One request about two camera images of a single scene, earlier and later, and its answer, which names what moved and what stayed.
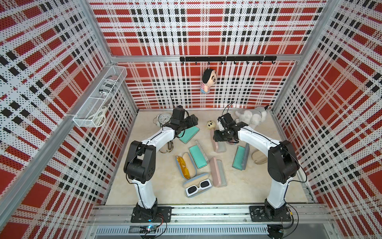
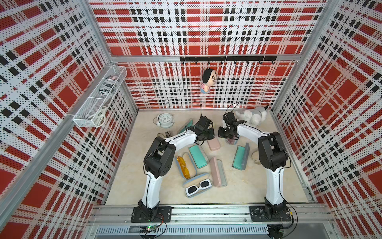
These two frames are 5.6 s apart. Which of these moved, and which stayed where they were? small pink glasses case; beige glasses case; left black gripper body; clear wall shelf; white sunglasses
Moved: small pink glasses case; left black gripper body
Stayed: clear wall shelf; white sunglasses; beige glasses case
